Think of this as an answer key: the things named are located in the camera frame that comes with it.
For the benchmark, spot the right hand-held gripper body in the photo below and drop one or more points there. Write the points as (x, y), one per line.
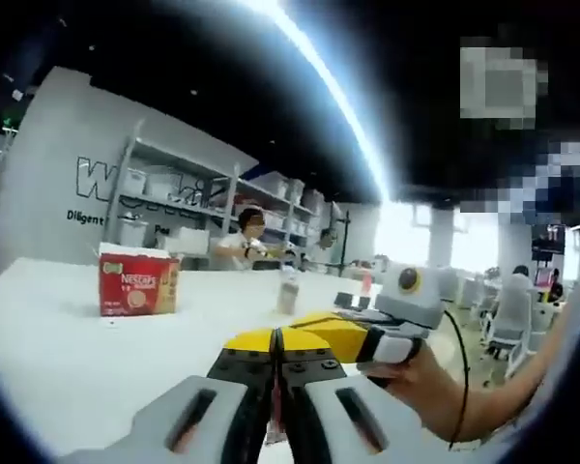
(430, 299)

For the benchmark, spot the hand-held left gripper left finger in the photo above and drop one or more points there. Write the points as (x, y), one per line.
(241, 367)

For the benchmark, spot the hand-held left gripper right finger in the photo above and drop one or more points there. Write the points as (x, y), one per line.
(309, 367)

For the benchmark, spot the clear plastic cup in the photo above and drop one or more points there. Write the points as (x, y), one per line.
(288, 295)

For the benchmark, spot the red coffee box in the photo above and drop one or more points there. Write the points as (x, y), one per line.
(135, 285)

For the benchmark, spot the person's right hand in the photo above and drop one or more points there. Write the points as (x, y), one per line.
(425, 382)

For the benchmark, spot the black phone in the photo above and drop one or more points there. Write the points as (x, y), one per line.
(353, 300)

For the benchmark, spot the small red bottle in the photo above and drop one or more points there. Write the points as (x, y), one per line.
(366, 284)

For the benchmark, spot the black monitor stand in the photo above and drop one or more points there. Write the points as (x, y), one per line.
(344, 241)

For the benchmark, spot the grey metal shelf rack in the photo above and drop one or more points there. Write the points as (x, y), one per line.
(183, 169)

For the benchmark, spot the row of white storage bins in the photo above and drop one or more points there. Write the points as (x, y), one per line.
(145, 181)

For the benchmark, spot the ceiling light strip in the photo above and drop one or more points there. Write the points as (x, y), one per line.
(338, 96)

